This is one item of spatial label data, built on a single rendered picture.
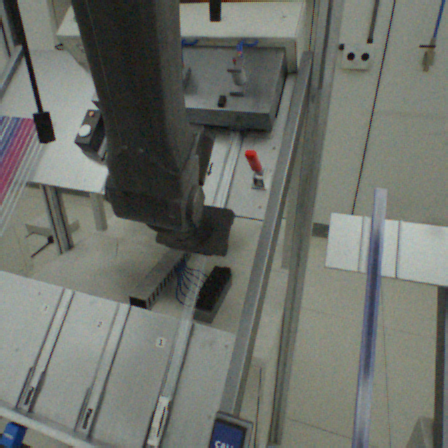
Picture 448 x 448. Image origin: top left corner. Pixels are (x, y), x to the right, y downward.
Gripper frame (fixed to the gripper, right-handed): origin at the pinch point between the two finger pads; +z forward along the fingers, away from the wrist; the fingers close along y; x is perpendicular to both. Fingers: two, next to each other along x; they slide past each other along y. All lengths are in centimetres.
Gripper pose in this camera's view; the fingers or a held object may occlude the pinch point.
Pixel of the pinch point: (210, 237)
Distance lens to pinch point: 57.5
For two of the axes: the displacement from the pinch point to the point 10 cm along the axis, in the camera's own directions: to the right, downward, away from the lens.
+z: 2.3, 2.1, 9.5
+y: -9.5, -1.7, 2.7
